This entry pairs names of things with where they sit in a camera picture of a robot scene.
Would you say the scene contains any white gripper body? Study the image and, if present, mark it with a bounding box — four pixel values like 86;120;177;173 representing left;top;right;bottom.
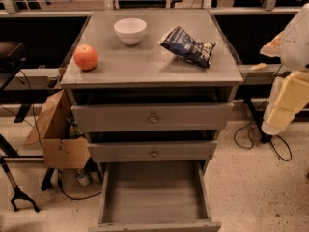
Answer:
262;76;287;135

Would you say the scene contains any black desk leg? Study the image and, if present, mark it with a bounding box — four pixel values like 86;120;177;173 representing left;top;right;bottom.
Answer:
243;96;271;143

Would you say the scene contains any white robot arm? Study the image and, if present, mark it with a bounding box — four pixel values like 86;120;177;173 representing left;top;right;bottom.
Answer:
260;4;309;135

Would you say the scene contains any grey drawer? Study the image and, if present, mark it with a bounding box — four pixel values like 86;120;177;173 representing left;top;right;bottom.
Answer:
88;141;217;162
71;102;233;132
88;160;221;232

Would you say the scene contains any white can on floor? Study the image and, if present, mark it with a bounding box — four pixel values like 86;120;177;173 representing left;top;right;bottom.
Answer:
76;168;90;187

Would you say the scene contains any grey top drawer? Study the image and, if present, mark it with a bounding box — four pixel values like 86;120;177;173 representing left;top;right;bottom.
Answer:
71;102;233;132

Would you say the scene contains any grey bottom drawer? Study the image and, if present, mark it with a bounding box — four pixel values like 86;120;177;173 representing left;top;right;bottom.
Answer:
88;160;221;232

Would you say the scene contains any yellow foam scrap on rail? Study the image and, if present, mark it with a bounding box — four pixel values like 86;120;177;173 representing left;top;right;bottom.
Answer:
250;63;267;71

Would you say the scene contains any black device on left desk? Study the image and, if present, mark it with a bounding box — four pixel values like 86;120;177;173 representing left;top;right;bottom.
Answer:
0;41;25;73

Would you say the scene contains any black floor cable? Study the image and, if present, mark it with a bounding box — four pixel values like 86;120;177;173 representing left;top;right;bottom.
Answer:
233;65;294;162

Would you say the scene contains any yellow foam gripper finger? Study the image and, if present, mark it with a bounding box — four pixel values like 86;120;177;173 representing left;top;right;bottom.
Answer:
275;71;309;129

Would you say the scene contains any grey wooden drawer cabinet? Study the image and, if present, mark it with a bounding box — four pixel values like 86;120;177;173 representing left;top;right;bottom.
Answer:
60;9;244;179

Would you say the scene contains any brown cardboard box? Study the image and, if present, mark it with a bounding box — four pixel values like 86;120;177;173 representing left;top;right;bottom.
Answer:
24;90;90;169

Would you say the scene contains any grey middle drawer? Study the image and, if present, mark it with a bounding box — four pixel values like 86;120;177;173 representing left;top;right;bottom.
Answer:
88;141;217;162

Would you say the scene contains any white ceramic bowl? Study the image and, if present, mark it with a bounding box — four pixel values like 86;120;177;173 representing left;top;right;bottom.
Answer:
114;18;147;45

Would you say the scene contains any orange apple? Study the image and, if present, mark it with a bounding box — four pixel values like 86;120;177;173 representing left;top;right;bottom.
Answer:
73;44;98;71

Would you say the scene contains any blue chip bag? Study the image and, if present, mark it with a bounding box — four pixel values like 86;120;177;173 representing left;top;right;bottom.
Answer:
158;26;216;69

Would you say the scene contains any black tripod stand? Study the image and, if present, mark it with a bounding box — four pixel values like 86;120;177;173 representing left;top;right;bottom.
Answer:
0;156;40;213

